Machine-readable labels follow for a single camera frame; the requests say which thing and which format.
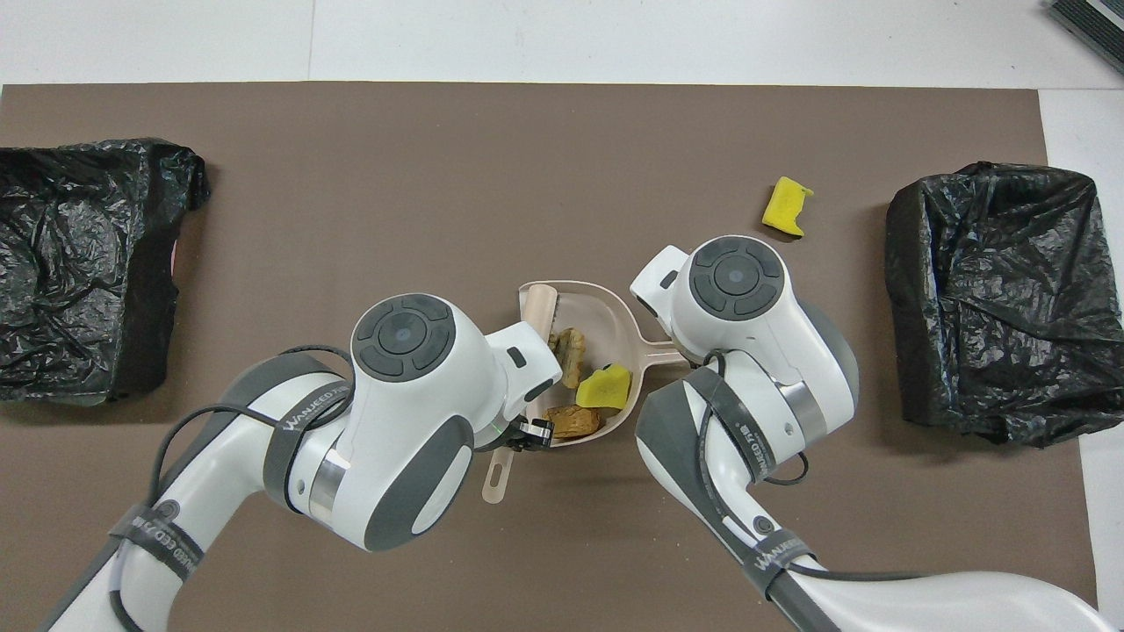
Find notched yellow sponge piece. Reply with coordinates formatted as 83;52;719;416
761;176;815;239

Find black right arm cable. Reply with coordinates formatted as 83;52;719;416
698;349;933;582

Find yellow sponge wedge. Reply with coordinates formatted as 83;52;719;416
575;363;633;411

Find beige plastic dustpan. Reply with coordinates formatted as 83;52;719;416
516;279;695;449

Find beige hand brush black bristles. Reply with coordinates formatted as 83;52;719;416
481;284;563;506

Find brown table mat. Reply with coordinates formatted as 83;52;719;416
0;83;1099;632

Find brown bread roll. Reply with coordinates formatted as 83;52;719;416
543;404;605;440

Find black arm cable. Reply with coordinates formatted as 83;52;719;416
110;345;357;632
698;349;933;582

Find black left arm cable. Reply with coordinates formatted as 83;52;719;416
110;345;357;632

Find dark grey ribbed device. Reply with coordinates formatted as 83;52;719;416
1045;0;1124;75

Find black trash bag bin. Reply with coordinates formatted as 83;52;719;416
0;138;212;406
884;162;1124;449

